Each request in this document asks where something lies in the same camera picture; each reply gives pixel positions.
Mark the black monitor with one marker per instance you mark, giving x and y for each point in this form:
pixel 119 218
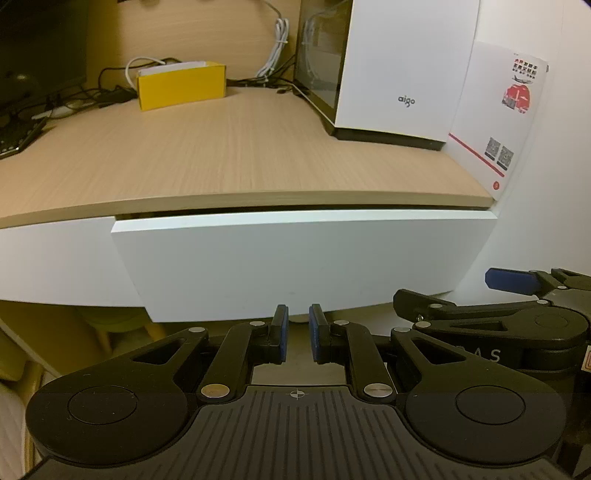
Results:
pixel 37 41

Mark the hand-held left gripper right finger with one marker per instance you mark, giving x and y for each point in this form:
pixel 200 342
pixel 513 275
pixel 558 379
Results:
pixel 316 334

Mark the white front wooden drawer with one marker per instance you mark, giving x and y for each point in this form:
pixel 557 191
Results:
pixel 300 263

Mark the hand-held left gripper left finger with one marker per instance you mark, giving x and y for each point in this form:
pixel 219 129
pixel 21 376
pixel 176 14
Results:
pixel 282 334

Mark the white power strip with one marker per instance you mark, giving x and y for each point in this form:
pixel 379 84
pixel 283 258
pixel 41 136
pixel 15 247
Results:
pixel 64 111

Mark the black keyboard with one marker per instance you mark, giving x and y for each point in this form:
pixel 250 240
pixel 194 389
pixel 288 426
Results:
pixel 18 136

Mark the yellow cardboard box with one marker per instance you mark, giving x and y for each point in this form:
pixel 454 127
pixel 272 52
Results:
pixel 184 87

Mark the white computer case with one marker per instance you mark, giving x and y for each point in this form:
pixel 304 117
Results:
pixel 397 69

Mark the white cabinet panel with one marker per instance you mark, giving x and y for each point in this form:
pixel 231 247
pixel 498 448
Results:
pixel 60 263

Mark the light yellow chair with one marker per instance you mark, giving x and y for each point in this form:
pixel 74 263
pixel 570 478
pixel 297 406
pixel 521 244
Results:
pixel 115 318

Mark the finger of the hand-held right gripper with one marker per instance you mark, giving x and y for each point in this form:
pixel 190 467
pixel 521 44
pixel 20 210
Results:
pixel 415 302
pixel 508 279

